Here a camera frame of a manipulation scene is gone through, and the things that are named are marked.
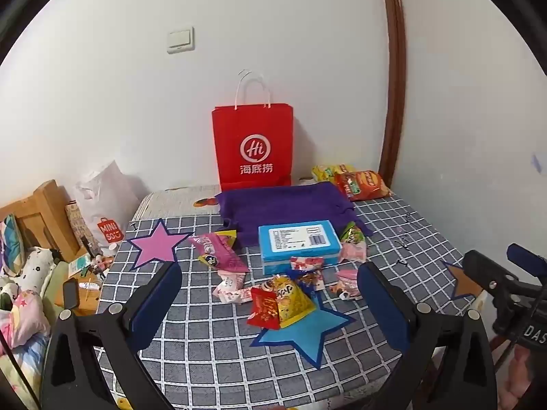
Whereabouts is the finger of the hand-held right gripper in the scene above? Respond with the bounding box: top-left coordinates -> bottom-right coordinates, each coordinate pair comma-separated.
506,243 -> 547,274
464,250 -> 528,304

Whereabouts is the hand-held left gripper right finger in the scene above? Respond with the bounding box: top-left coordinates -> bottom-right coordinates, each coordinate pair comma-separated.
357,260 -> 498,410

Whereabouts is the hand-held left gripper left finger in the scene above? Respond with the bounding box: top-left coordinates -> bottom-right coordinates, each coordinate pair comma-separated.
40,260 -> 184,410

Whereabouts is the pink panda snack packet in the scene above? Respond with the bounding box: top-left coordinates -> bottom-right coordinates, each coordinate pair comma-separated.
334,268 -> 363,300

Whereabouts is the light pink peach packet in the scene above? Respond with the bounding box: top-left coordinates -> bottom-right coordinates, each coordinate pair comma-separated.
339,239 -> 368,263

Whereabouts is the white pink snack packet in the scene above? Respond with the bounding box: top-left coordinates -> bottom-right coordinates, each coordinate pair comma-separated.
213,270 -> 254,305

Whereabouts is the magenta snack packet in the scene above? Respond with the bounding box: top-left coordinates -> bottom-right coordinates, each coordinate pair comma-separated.
188,230 -> 250,273

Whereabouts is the green snack packet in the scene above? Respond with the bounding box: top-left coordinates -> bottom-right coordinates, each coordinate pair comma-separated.
339,221 -> 366,246

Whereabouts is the red white snack packet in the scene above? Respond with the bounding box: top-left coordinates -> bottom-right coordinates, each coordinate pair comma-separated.
290,256 -> 325,272

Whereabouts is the yellow snack packet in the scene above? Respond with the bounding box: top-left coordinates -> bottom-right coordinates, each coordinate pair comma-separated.
271,274 -> 319,329

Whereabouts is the purple cloth tray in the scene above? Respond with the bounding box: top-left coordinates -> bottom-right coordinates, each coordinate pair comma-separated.
214,180 -> 373,248

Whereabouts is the person's right hand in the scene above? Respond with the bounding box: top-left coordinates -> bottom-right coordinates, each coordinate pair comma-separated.
498,342 -> 535,408

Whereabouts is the orange paper star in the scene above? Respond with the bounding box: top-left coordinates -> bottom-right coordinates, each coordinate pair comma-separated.
442,260 -> 485,300

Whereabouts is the pink paper star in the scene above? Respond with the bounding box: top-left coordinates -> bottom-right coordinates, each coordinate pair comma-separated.
127,219 -> 194,272

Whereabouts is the wooden bedside table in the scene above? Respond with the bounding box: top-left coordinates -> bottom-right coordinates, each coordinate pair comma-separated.
53,250 -> 118,317

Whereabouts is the grey checked tablecloth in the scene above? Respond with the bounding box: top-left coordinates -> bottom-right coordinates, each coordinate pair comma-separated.
92,192 -> 488,410

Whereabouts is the cluster of small bottles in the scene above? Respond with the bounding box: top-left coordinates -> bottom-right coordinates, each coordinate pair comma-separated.
70,243 -> 118,283

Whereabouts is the black phone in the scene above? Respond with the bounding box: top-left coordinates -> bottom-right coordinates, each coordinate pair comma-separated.
63,279 -> 80,309

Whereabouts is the blue paper star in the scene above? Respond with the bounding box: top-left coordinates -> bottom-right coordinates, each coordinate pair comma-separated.
250,290 -> 356,370

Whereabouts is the white fruit-print tablecloth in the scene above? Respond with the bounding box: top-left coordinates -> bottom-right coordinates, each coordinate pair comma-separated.
130,184 -> 225,220

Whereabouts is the blue tissue box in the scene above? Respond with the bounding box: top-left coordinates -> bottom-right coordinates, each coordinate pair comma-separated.
257,220 -> 343,275

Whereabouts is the patterned cardboard box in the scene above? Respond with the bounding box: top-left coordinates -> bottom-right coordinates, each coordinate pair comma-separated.
64,202 -> 94,242

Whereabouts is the white plastic shopping bag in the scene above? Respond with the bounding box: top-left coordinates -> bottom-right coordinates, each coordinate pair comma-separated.
75,160 -> 142,259

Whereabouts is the orange chips bag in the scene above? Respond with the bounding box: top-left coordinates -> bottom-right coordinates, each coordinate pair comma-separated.
333,170 -> 393,202

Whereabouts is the colourful printed bedding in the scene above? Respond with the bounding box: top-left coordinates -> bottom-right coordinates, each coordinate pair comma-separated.
0,214 -> 58,410

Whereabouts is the yellow chips bag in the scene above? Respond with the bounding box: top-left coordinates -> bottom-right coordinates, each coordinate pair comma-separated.
311,163 -> 357,184

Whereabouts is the red paper bag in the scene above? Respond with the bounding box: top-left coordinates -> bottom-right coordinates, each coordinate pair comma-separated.
211,70 -> 295,193

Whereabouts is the black cable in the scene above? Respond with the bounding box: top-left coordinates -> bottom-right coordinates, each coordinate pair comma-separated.
0,335 -> 39,410

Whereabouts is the brown wooden door frame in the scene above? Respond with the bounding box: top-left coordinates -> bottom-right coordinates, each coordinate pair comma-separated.
378,0 -> 406,186

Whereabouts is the white light switch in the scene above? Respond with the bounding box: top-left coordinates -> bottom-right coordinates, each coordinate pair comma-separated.
166,26 -> 195,55

